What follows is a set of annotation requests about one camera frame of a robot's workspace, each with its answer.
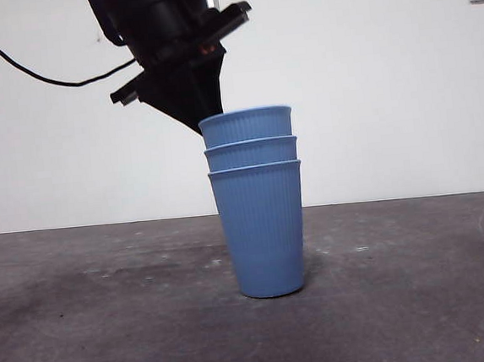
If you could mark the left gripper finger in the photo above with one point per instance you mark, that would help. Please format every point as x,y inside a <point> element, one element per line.
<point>175,93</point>
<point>212,75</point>

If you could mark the blue ribbed plastic cup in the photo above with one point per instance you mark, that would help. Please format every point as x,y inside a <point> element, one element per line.
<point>246,127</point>
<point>261,230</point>
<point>251,155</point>

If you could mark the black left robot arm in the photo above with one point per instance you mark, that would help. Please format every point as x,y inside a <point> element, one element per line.
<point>155,10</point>

